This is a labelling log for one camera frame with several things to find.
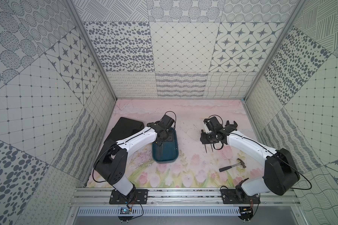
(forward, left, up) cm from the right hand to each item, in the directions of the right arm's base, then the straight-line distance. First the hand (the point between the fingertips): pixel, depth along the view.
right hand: (204, 140), depth 87 cm
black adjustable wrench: (+15, -22, -9) cm, 28 cm away
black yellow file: (-9, -2, +9) cm, 13 cm away
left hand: (+3, +22, +2) cm, 23 cm away
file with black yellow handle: (+1, -2, -7) cm, 8 cm away
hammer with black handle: (-11, -23, -8) cm, 27 cm away
